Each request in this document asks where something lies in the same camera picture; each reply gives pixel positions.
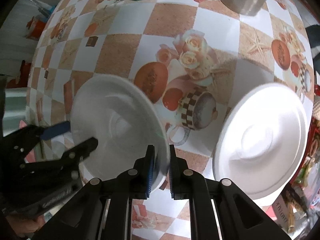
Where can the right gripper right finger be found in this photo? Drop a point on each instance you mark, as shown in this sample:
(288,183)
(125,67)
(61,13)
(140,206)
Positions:
(185,183)

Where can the red bucket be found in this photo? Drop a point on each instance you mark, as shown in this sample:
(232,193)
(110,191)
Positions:
(34,28)

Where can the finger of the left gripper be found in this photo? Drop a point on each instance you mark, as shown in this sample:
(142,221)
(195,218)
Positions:
(75,155)
(49,132)

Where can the white foam bowl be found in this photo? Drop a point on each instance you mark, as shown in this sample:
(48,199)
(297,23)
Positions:
(262,142)
(124,121)

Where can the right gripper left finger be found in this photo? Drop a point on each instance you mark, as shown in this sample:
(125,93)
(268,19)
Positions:
(137,181)

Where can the checkered floral tablecloth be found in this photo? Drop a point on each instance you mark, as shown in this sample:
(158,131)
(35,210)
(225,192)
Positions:
(194,58)

